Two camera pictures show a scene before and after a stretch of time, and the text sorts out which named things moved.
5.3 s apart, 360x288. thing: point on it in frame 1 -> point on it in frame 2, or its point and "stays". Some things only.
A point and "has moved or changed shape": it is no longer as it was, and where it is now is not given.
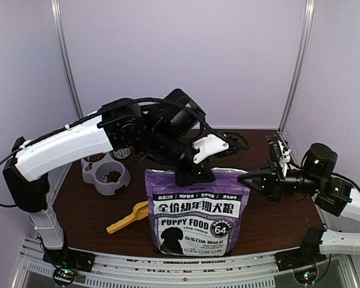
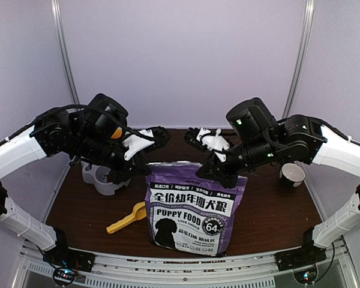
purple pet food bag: (204, 219) has moved or changed shape
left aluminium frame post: (56, 9) stays
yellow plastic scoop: (141, 210) stays
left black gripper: (183, 178) -> (132, 168)
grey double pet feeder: (106, 175) stays
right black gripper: (270, 185) -> (218, 173)
